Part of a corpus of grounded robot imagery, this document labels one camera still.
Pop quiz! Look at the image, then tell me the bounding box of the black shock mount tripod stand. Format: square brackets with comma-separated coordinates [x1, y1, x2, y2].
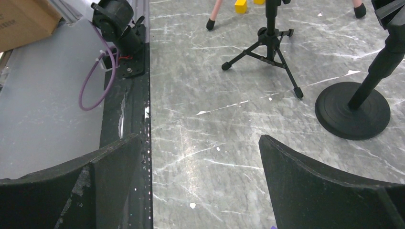
[221, 0, 303, 99]

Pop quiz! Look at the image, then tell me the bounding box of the pink perforated music stand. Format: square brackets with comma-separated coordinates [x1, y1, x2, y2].
[206, 0, 367, 31]

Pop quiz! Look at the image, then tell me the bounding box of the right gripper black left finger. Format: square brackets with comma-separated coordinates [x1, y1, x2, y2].
[0, 134, 142, 229]

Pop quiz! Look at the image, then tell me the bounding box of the yellow cube near music stand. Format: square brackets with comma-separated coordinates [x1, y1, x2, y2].
[234, 0, 247, 14]

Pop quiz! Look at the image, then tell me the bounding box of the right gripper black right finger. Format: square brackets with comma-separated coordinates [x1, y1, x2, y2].
[258, 135, 405, 229]

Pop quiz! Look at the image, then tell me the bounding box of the cardboard box beside table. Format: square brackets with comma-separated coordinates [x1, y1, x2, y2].
[0, 0, 62, 52]

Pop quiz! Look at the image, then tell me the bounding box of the black round-base clip mic stand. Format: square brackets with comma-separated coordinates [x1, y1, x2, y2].
[315, 0, 405, 140]

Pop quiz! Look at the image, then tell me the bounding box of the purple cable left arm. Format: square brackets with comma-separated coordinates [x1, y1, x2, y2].
[78, 23, 121, 112]

